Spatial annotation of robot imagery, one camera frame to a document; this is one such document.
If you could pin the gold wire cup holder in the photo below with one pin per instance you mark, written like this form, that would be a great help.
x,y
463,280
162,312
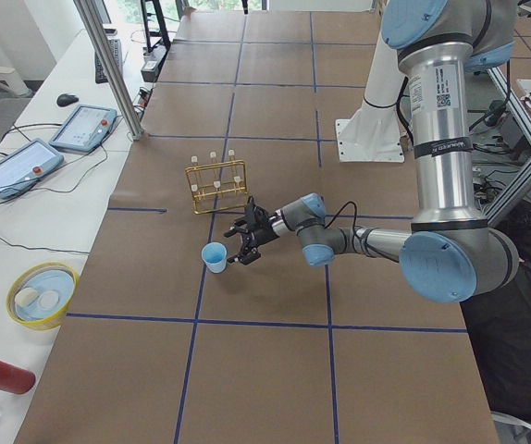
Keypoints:
x,y
219,185

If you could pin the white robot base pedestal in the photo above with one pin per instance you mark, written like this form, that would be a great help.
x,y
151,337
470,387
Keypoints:
x,y
373,133

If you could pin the teach pendant tablet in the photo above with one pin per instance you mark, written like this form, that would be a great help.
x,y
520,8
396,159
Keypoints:
x,y
84,129
21,170

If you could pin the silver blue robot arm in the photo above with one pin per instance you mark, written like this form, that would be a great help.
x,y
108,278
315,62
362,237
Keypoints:
x,y
450,253

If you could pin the far teach pendant tablet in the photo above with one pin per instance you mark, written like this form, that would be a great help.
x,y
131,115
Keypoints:
x,y
84,129

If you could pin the seated person in black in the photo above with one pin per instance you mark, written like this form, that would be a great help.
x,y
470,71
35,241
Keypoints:
x,y
499,327

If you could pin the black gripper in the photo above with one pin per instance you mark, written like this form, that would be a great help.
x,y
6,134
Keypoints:
x,y
263,232

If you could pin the black power strip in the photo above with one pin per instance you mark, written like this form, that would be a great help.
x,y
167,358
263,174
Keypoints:
x,y
153,62

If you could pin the light blue plastic cup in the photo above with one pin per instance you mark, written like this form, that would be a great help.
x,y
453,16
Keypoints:
x,y
214,256

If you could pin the near teach pendant tablet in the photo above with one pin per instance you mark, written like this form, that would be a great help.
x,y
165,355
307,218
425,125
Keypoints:
x,y
21,170

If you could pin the aluminium frame post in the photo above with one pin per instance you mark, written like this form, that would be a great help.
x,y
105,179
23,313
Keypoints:
x,y
94,27

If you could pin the black computer mouse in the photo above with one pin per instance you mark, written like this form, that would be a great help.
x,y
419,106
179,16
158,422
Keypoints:
x,y
66,99

